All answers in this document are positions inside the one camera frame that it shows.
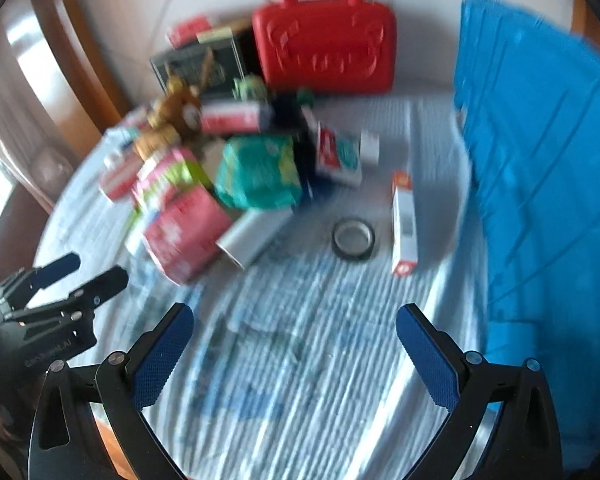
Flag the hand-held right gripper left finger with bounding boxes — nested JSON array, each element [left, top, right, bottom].
[[28, 302, 196, 480]]

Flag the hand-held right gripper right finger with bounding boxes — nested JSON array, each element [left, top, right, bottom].
[[396, 302, 564, 480]]

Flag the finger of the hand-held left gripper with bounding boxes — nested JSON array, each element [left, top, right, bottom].
[[0, 252, 82, 306], [7, 266, 130, 322]]

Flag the blue plastic container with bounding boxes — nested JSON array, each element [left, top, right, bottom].
[[452, 0, 600, 472]]

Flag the pink box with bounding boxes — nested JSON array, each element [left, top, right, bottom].
[[142, 187, 234, 287]]

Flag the red white box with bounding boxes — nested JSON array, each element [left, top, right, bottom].
[[99, 152, 144, 202], [200, 101, 274, 135]]

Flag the pink green packet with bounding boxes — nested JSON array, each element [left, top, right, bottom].
[[134, 147, 207, 211]]

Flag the blue white striped bedsheet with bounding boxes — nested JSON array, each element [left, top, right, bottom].
[[32, 95, 492, 480]]

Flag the orange white long box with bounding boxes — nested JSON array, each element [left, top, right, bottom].
[[390, 171, 419, 277]]

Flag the black tape roll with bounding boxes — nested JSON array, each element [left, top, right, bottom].
[[331, 216, 379, 263]]

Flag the sheer curtain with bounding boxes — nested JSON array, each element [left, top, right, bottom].
[[0, 25, 83, 211]]

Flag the brown plush bear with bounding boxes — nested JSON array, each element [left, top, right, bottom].
[[135, 77, 206, 161]]

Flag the teal soft packet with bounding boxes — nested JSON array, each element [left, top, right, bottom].
[[215, 134, 304, 210]]

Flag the red teal box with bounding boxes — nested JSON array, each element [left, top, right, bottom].
[[316, 122, 364, 187]]

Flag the dark blue cloth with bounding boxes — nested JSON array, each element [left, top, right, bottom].
[[271, 94, 327, 203]]

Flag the black gift box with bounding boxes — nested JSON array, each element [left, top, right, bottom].
[[150, 35, 256, 99]]

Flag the small green toy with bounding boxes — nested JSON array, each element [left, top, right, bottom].
[[232, 75, 269, 104]]

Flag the red packet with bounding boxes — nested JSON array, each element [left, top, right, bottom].
[[167, 16, 214, 49]]

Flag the pale yellow flat box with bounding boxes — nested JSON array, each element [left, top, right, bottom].
[[196, 24, 242, 44]]

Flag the red hard carry case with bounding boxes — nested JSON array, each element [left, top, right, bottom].
[[252, 0, 397, 95]]

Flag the wooden bed frame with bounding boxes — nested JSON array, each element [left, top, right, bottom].
[[26, 0, 132, 117]]

